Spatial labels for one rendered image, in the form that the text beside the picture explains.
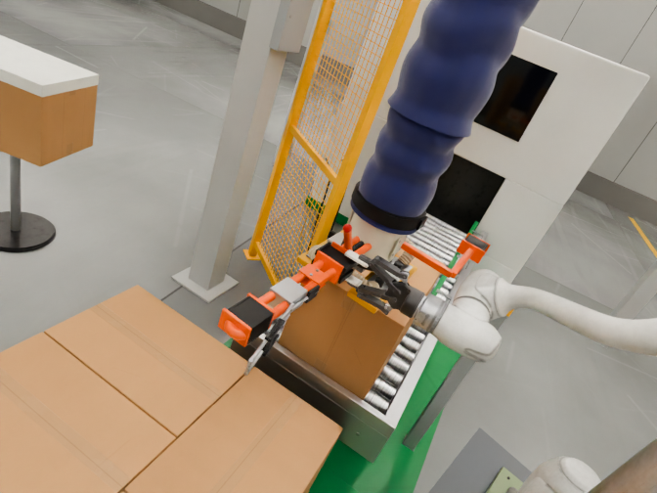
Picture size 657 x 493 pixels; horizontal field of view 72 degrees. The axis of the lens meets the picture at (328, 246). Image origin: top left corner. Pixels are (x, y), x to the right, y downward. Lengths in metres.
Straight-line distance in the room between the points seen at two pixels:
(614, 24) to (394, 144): 9.08
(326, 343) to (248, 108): 1.23
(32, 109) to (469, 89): 1.95
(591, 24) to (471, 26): 9.01
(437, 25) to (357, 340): 1.04
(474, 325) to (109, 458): 1.04
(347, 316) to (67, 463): 0.92
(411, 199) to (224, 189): 1.47
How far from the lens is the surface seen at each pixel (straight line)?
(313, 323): 1.71
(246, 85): 2.34
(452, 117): 1.18
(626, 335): 1.08
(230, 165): 2.47
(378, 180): 1.25
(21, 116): 2.56
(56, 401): 1.61
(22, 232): 3.17
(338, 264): 1.15
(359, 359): 1.69
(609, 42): 10.16
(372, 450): 1.82
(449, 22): 1.15
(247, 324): 0.91
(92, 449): 1.51
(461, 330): 1.14
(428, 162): 1.22
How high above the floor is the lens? 1.81
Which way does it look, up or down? 29 degrees down
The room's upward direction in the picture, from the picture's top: 22 degrees clockwise
